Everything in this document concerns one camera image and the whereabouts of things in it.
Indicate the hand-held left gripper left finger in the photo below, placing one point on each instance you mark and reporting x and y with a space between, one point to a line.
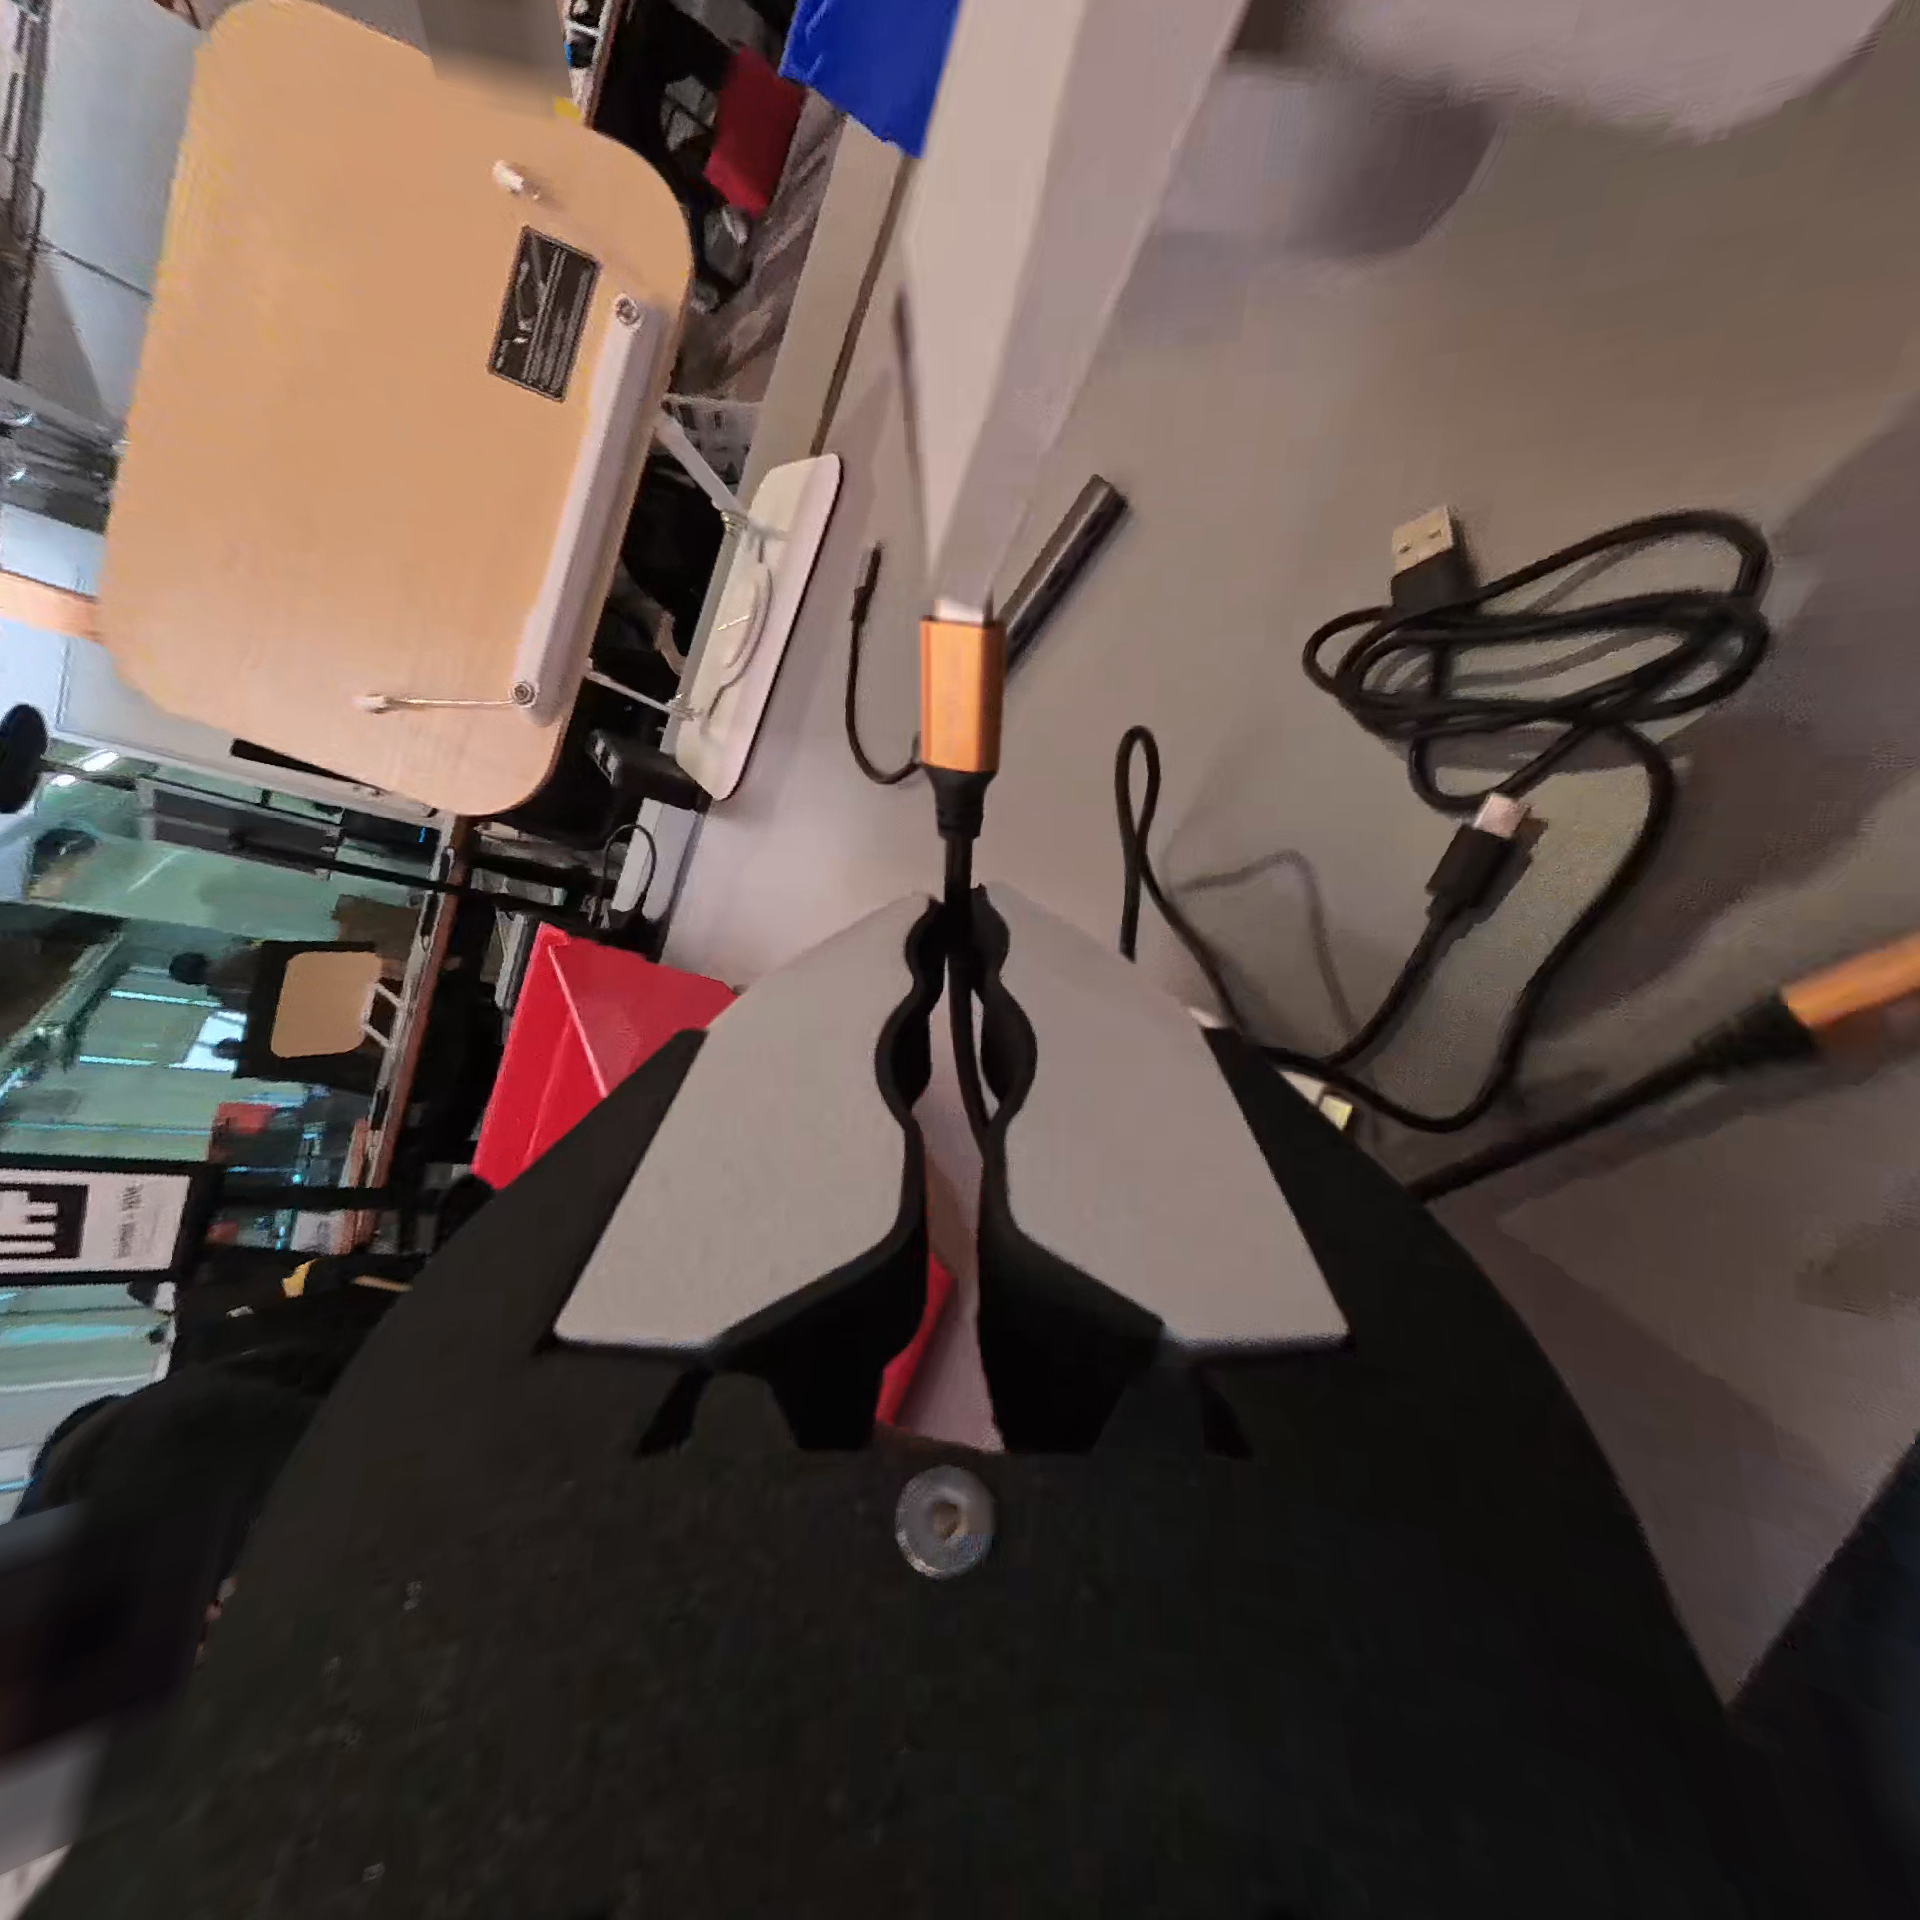
735 1197

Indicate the grey USB hub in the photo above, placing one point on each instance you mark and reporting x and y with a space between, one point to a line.
1067 562

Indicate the red plastic bin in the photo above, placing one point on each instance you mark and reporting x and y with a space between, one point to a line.
629 1034

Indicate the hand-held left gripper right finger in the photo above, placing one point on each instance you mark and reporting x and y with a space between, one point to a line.
1170 1197

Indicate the grey desk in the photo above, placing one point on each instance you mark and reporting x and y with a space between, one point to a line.
1274 375

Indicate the blue plastic bin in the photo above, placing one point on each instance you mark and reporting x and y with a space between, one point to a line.
869 59

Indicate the black framed sign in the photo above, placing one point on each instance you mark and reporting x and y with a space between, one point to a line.
89 1214

